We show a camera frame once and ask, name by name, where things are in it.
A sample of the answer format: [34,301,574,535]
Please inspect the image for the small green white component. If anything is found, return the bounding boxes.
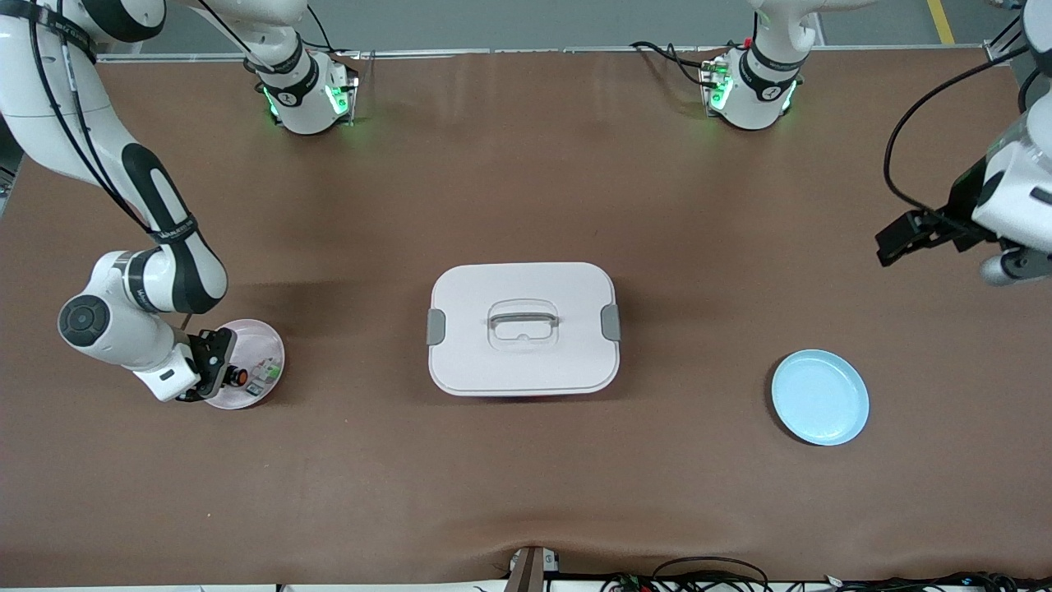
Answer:
[247,355,284,399]

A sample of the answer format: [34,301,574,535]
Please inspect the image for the black cable bundle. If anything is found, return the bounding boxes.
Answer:
[600,571,1052,592]

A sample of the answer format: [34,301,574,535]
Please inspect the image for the white lidded storage box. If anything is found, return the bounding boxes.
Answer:
[426,261,622,398]

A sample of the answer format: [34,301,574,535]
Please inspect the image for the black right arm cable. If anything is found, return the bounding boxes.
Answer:
[29,0,276,247]

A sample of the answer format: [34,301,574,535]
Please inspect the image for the pink round plate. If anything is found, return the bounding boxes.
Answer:
[201,318,287,411]

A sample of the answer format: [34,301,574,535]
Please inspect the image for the black right base cable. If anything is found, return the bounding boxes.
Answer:
[304,8,362,58]

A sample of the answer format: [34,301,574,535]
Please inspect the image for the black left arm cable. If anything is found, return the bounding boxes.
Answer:
[884,45,1032,216]

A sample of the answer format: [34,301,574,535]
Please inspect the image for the light blue round plate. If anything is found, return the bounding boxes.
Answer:
[770,349,870,447]

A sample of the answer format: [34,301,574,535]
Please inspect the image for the aluminium frame post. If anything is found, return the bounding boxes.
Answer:
[985,12,1032,67]

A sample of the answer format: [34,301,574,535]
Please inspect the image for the black left base cables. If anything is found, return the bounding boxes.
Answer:
[631,39,728,87]

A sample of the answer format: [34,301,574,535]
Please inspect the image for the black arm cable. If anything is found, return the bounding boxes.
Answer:
[29,0,276,247]
[884,45,1032,216]

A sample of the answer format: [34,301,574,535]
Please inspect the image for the silver table edge rail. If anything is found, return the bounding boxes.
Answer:
[99,45,999,65]

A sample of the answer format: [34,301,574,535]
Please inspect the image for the brown table mat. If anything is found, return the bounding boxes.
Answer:
[0,48,1052,589]

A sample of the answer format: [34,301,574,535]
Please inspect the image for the brown grey edge bracket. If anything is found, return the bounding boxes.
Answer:
[505,545,561,592]

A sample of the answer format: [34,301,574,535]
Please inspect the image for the black looped cable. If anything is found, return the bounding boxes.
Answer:
[652,557,771,592]

